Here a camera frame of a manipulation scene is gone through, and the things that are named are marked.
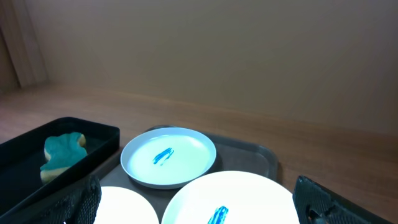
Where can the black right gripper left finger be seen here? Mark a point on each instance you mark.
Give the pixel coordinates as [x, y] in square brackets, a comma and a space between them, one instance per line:
[78, 204]

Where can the far plate with blue stain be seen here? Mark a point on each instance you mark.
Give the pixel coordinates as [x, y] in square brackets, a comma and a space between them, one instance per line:
[168, 158]

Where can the black plastic water tray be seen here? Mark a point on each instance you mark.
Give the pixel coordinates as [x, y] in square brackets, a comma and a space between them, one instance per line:
[22, 157]

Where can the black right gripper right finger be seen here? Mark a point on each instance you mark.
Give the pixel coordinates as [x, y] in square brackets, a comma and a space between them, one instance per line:
[316, 204]

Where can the white plate blue stain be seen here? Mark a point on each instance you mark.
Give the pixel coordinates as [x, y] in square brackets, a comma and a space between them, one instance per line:
[231, 197]

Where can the teal and yellow sponge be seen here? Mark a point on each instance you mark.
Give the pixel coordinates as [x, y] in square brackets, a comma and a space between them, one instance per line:
[61, 153]

